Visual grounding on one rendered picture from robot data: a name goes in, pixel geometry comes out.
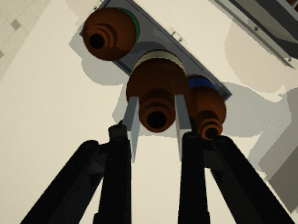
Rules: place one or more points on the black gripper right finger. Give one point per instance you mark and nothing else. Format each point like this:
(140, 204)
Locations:
(247, 196)

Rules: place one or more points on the brown bottle with blue label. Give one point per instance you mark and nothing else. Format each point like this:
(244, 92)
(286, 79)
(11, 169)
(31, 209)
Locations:
(205, 106)

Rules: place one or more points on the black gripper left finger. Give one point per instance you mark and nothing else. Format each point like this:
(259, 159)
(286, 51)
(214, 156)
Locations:
(67, 197)

